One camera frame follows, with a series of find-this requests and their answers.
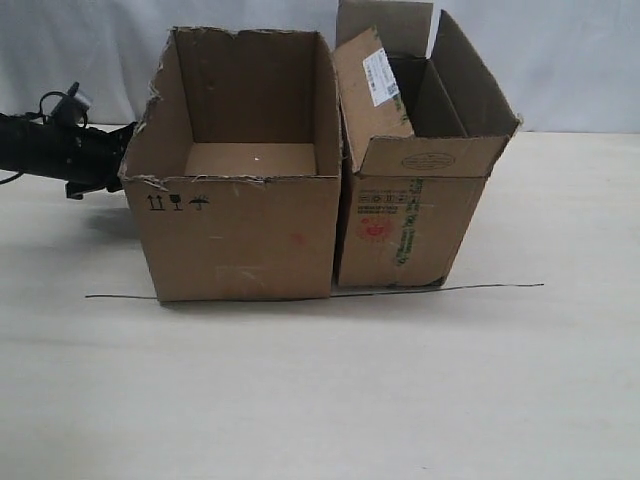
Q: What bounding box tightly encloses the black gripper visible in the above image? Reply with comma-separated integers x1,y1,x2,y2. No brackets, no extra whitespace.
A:
1,114,137,200

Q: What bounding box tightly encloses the torn cardboard box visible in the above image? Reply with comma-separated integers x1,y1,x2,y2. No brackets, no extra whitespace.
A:
119,26,342,302

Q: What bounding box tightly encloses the cardboard box with flaps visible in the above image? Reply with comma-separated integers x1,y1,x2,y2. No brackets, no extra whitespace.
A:
333,1,520,289

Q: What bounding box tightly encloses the thin dark line marking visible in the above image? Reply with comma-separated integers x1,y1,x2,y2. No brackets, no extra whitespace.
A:
84,283,545,301

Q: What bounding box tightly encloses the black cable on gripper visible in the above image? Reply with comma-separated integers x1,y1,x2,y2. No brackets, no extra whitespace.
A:
0,81,94,184

